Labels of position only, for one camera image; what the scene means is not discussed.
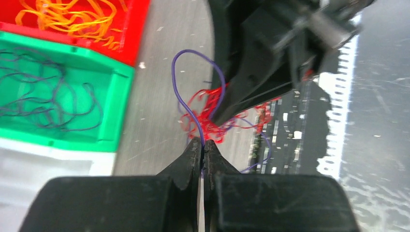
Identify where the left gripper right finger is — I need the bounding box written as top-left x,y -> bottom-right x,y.
203,140 -> 360,232

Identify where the yellow cable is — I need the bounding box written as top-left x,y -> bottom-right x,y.
15,0 -> 129,51

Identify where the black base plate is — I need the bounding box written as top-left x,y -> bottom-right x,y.
246,72 -> 346,179

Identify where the red plastic bin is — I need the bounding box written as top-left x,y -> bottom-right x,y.
0,0 -> 150,66

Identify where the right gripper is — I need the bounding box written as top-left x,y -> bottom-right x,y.
208,0 -> 372,126

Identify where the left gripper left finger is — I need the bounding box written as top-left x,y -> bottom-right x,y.
20,138 -> 202,232

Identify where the green plastic bin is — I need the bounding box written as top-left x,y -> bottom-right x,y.
0,32 -> 134,152

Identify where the white plastic bin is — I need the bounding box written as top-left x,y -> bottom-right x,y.
0,138 -> 117,232

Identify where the cable bundle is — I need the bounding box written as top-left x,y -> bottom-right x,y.
171,49 -> 282,174

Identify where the aluminium rail frame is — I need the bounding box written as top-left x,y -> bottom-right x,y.
317,13 -> 363,180

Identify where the purple cable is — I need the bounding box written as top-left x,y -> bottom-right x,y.
0,48 -> 104,132

